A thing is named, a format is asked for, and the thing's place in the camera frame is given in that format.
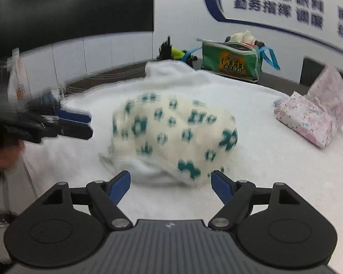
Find cream garment green flowers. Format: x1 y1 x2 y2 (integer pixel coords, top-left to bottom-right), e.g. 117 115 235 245
100 92 238 186

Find person's left hand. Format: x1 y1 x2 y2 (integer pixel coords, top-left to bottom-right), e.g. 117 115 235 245
0 139 24 178

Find pink floral folded garment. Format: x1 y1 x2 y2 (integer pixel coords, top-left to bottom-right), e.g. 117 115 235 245
274 66 343 148

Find black walkie-talkie radio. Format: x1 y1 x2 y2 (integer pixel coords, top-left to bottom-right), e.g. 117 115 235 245
157 36 173 61

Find yellow-green object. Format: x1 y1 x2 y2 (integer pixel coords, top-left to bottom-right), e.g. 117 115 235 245
171 47 185 61

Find green zippered storage bag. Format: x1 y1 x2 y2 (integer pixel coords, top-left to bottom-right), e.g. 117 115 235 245
197 36 281 84

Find black office chair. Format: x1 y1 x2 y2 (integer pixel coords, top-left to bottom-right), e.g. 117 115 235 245
299 56 327 87

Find cream garment inside bag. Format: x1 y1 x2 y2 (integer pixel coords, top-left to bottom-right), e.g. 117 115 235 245
229 30 256 45

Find large black wall screen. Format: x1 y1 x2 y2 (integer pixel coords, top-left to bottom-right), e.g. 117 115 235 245
0 0 154 59

